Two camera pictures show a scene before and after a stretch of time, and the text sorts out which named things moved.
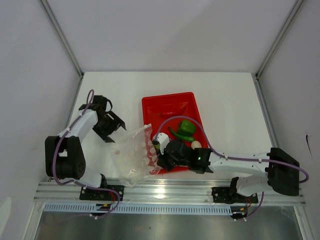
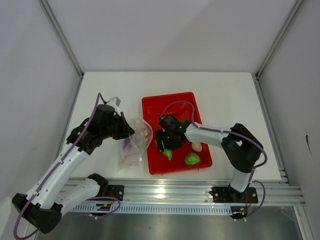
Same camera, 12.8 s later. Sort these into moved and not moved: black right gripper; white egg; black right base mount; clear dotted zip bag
Moved: clear dotted zip bag; black right gripper
Not moved: white egg; black right base mount
